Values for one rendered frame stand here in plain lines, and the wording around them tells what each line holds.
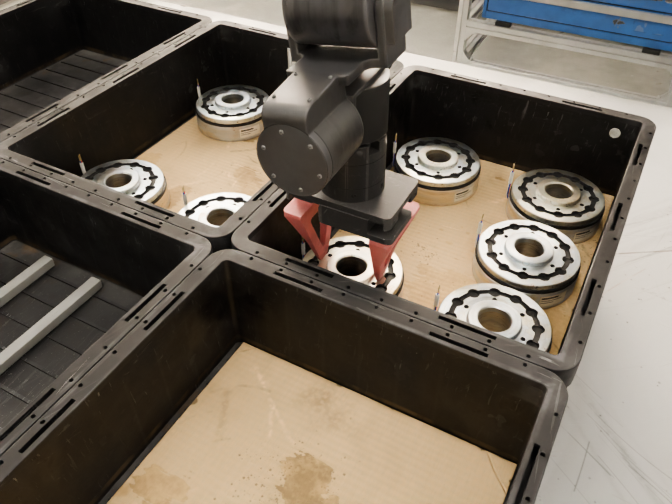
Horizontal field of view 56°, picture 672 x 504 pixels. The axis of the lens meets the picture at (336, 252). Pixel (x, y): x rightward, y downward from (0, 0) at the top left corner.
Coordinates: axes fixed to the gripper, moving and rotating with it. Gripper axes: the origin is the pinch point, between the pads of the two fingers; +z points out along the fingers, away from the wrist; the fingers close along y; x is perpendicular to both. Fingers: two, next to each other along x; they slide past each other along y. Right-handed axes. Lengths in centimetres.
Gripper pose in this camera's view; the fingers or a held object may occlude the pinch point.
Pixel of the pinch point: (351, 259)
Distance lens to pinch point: 61.7
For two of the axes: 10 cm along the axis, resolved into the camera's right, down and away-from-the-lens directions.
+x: 4.7, -5.9, 6.5
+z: 0.1, 7.5, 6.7
